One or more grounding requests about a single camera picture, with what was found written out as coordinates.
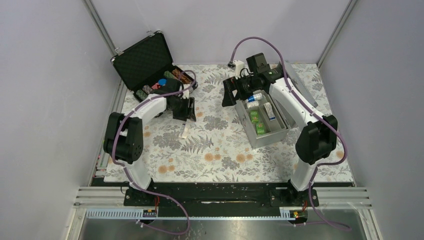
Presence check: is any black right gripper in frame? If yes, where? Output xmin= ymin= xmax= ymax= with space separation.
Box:
xmin=221 ymin=73 xmax=259 ymax=108

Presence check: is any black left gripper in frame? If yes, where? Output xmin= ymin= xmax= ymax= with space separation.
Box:
xmin=169 ymin=95 xmax=196 ymax=122

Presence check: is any white blue-label bottle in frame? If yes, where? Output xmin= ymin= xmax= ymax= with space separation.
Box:
xmin=245 ymin=93 xmax=263 ymax=103

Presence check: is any clear syringe packet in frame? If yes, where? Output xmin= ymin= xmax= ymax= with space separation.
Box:
xmin=263 ymin=102 xmax=276 ymax=121

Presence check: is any green sachet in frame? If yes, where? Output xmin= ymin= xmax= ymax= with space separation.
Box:
xmin=249 ymin=110 xmax=261 ymax=124
xmin=255 ymin=122 xmax=267 ymax=136

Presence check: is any grey metal box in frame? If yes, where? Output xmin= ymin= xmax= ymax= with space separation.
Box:
xmin=234 ymin=60 xmax=319 ymax=150

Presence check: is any white bandage roll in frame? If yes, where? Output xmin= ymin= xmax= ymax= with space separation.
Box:
xmin=246 ymin=101 xmax=260 ymax=109

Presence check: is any grey plastic tray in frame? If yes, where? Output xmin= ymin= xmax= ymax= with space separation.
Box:
xmin=242 ymin=90 xmax=288 ymax=137

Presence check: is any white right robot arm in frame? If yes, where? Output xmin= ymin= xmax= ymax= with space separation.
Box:
xmin=221 ymin=53 xmax=338 ymax=206

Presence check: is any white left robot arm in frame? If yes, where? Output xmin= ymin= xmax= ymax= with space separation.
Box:
xmin=103 ymin=78 xmax=196 ymax=206

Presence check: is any floral table mat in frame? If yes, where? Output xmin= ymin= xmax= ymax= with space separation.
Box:
xmin=104 ymin=63 xmax=355 ymax=184

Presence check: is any black poker chip case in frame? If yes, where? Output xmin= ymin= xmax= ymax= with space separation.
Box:
xmin=110 ymin=31 xmax=183 ymax=102

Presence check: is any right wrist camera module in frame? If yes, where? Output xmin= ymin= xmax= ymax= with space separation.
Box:
xmin=228 ymin=60 xmax=245 ymax=79

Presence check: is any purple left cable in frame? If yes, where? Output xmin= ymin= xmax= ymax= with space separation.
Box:
xmin=110 ymin=69 xmax=198 ymax=236

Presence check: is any purple cable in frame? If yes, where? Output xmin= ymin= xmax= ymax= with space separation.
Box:
xmin=229 ymin=36 xmax=353 ymax=233
xmin=110 ymin=69 xmax=198 ymax=236

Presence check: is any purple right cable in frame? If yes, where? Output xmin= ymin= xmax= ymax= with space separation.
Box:
xmin=229 ymin=36 xmax=353 ymax=233

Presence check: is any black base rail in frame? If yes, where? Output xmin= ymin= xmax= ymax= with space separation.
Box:
xmin=123 ymin=182 xmax=320 ymax=218

